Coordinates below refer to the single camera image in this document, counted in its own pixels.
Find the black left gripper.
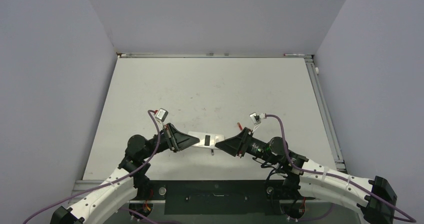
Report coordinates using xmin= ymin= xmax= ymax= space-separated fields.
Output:
xmin=141 ymin=123 xmax=200 ymax=160

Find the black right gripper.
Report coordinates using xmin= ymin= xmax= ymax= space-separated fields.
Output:
xmin=215 ymin=126 xmax=278 ymax=165

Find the white red remote control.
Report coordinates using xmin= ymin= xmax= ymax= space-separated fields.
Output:
xmin=188 ymin=131 xmax=225 ymax=150

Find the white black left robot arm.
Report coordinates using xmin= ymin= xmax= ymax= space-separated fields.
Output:
xmin=50 ymin=123 xmax=200 ymax=224

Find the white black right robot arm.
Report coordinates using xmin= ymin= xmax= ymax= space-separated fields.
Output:
xmin=215 ymin=128 xmax=397 ymax=224

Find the red orange battery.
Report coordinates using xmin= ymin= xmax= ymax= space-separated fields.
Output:
xmin=237 ymin=122 xmax=243 ymax=131

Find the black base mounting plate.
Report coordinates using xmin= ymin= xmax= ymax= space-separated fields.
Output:
xmin=129 ymin=180 xmax=305 ymax=215

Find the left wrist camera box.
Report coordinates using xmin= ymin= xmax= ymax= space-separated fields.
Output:
xmin=154 ymin=108 xmax=169 ymax=122

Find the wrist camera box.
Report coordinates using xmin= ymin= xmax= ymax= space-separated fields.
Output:
xmin=249 ymin=112 xmax=267 ymax=134
xmin=154 ymin=108 xmax=169 ymax=122

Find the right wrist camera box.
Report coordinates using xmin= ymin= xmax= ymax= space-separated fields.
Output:
xmin=249 ymin=112 xmax=267 ymax=134

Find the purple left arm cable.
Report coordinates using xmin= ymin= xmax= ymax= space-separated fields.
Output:
xmin=22 ymin=109 xmax=162 ymax=224

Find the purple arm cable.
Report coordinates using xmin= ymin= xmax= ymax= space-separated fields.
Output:
xmin=263 ymin=114 xmax=417 ymax=224
xmin=22 ymin=109 xmax=162 ymax=224

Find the aluminium back table rail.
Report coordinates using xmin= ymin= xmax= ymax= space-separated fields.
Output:
xmin=117 ymin=52 xmax=314 ymax=59

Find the aluminium table edge rail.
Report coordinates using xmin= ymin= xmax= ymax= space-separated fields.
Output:
xmin=304 ymin=55 xmax=347 ymax=173

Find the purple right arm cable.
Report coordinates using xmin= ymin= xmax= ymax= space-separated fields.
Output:
xmin=263 ymin=114 xmax=417 ymax=224

